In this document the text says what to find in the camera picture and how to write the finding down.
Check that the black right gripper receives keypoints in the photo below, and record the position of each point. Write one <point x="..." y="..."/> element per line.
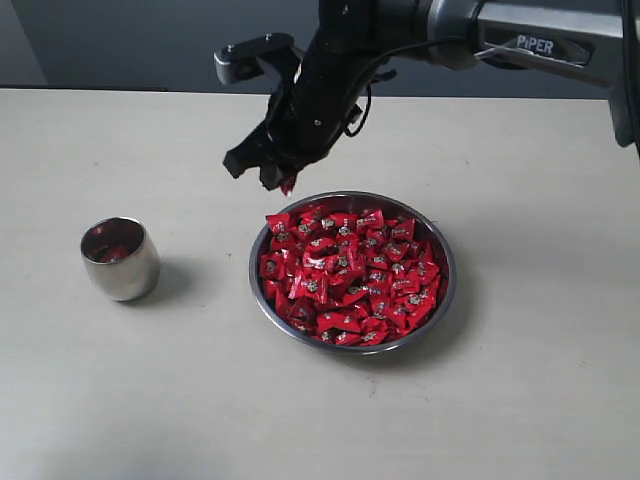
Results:
<point x="312" y="116"/>

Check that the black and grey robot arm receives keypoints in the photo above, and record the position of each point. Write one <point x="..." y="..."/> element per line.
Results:
<point x="597" y="46"/>

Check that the pile of red wrapped candies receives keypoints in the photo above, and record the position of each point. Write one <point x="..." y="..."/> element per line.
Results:
<point x="350" y="280"/>

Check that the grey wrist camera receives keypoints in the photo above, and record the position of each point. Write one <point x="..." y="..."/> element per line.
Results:
<point x="273" y="55"/>

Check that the stainless steel cup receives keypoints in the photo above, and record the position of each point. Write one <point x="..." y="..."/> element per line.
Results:
<point x="128" y="279"/>

